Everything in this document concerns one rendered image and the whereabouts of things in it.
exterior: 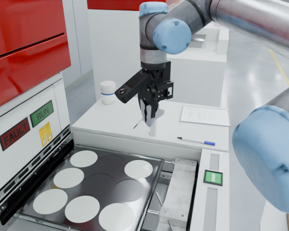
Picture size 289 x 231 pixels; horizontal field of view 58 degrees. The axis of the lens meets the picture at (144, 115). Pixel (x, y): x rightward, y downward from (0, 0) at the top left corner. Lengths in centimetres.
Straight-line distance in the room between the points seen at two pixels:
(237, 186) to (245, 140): 200
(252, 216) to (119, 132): 136
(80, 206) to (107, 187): 11
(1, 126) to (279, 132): 69
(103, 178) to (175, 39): 54
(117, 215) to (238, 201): 149
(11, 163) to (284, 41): 75
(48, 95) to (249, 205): 169
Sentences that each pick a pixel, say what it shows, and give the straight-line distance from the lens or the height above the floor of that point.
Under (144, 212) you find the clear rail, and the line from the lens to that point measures 80.
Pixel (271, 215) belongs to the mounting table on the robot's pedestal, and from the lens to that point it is 99.
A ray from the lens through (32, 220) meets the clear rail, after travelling 85.
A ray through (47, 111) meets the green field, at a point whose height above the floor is 110.
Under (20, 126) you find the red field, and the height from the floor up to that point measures 111.
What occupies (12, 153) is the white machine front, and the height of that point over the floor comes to 105.
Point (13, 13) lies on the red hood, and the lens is 75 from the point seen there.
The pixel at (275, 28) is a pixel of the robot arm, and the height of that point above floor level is 144.
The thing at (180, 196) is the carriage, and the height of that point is 88.
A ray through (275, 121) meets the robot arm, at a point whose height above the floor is 137.
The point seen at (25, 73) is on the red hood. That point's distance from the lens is 78.
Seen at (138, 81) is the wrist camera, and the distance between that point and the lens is 72.
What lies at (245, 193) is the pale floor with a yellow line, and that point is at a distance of 227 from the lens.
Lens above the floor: 151
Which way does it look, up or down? 29 degrees down
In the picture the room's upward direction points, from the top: straight up
